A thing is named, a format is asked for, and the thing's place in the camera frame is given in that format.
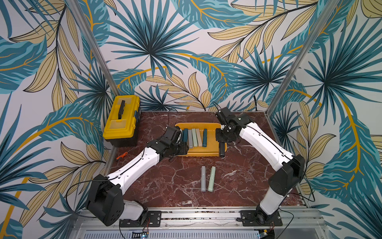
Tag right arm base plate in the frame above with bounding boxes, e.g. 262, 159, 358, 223
236, 210, 283, 227

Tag mint green pruning pliers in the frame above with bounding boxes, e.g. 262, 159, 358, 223
208, 166, 216, 192

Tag yellow black toolbox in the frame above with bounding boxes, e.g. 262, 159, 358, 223
103, 95, 141, 147

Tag right aluminium frame post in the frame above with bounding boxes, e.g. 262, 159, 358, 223
265, 0, 339, 117

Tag light green pruning pliers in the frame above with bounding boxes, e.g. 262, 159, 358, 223
192, 128, 199, 147

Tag black pruning pliers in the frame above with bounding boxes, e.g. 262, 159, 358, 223
219, 142, 225, 158

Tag left aluminium frame post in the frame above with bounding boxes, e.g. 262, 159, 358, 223
67, 0, 120, 96

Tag teal pruning pliers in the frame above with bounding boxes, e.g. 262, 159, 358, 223
203, 128, 208, 147

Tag aluminium frame post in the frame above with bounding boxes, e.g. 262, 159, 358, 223
265, 0, 339, 117
67, 0, 120, 96

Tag aluminium front rail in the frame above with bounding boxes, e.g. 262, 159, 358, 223
69, 206, 331, 239

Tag yellow plastic storage tray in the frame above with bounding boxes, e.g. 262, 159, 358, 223
175, 122, 221, 157

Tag beige pruning pliers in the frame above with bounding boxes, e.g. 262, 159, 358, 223
196, 128, 203, 147

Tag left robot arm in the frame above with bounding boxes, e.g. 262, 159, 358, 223
86, 126, 188, 226

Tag light grey pruning pliers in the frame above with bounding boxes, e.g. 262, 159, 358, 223
201, 166, 206, 192

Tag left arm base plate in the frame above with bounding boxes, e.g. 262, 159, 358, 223
119, 211, 162, 228

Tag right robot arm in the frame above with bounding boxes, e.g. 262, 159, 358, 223
215, 107, 305, 224

